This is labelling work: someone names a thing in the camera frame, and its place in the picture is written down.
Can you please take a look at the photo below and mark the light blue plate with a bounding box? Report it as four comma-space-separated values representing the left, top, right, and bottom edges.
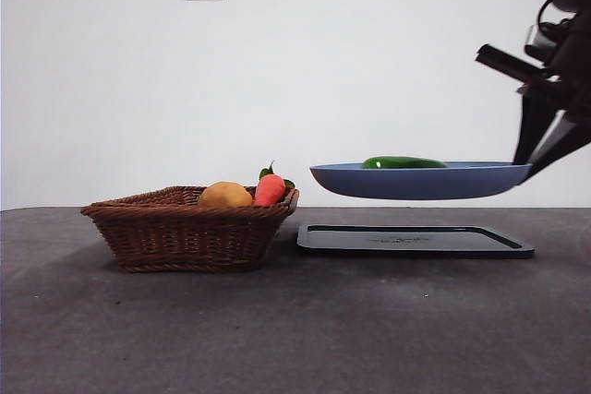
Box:
308, 161, 533, 201

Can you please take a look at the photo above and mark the green pepper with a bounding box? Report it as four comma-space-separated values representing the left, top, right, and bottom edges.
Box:
359, 155, 450, 170

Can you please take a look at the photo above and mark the black rectangular tray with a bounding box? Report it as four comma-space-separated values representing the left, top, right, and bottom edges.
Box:
295, 222, 537, 260

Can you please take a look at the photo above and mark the orange carrot with green leaves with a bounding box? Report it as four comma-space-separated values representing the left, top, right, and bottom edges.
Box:
252, 160, 296, 207

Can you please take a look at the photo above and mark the yellow potato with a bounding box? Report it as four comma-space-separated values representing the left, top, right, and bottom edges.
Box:
198, 181, 254, 209

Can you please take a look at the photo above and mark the brown wicker basket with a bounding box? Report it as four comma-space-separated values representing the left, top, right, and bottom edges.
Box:
80, 185, 300, 274

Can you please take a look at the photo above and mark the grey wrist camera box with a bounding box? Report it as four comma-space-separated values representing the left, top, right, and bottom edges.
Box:
525, 23, 562, 63

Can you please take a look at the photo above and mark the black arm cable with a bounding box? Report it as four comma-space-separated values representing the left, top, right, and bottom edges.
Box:
537, 0, 578, 29

